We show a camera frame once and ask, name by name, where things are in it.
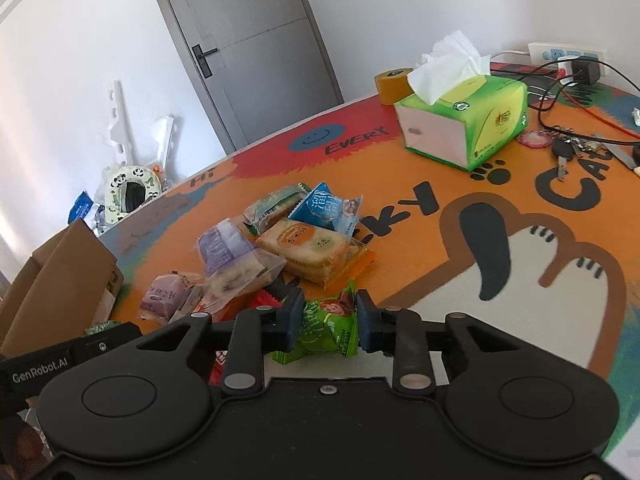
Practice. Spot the short white shelf board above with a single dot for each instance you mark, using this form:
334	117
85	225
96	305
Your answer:
164	145

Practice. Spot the black charger plug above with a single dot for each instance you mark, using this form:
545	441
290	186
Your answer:
585	72

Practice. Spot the grey door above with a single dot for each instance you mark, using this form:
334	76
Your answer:
250	35

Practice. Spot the blue plastic bag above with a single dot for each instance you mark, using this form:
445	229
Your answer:
80	206

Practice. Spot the small purple snack packet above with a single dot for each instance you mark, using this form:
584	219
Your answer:
165	297

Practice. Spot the bunch of keys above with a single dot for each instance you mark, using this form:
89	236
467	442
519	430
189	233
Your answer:
575	150

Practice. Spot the red snack packet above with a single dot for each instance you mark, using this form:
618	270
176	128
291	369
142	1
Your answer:
265	300

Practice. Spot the green white cracker packet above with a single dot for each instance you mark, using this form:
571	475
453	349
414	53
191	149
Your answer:
270	205

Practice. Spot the large purple snack packet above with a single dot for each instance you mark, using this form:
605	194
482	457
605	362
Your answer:
227	255

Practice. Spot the white power strip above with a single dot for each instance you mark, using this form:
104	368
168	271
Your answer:
565	55

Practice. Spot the cardboard box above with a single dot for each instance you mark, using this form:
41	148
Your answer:
60	280

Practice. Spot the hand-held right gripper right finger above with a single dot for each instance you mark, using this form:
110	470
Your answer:
364	327

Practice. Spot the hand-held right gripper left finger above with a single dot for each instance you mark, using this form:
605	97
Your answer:
294	322

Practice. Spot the tall white perforated board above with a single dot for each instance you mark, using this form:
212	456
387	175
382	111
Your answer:
117	115

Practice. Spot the green snack packet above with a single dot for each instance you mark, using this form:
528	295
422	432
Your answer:
327	327

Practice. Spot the green tissue box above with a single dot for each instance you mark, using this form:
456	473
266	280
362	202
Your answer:
480	120

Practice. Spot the blue triangular snack packet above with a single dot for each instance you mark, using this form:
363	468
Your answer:
325	207

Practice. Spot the panda print toilet seat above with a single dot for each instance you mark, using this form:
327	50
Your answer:
132	185

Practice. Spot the brown tape roll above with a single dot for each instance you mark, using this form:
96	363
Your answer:
392	85

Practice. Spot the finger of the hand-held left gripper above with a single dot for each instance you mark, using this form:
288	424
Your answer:
107	342

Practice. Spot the orange rice cracker packet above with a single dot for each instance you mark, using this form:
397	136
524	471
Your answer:
307	247

